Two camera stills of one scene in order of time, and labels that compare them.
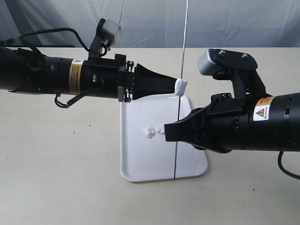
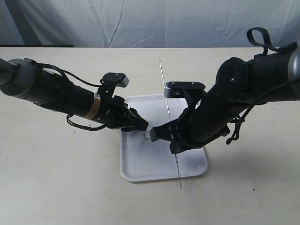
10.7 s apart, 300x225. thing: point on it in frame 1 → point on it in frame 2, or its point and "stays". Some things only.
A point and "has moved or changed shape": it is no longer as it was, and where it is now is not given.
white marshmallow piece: x=180 y=84 has moved or changed shape
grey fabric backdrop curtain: x=158 y=23 stays
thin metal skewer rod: x=182 y=78 → x=169 y=119
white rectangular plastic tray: x=144 y=154 stays
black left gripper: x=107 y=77 → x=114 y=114
